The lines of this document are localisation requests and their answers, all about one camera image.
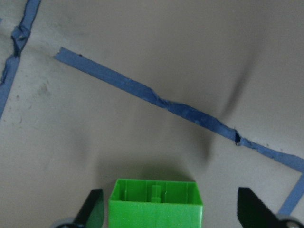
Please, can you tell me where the green toy block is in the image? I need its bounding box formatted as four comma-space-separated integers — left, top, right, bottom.
108, 179, 204, 228

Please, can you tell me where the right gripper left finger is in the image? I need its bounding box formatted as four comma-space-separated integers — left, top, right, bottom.
73, 189, 105, 228

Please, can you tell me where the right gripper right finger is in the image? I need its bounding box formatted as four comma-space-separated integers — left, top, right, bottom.
237, 187, 282, 228

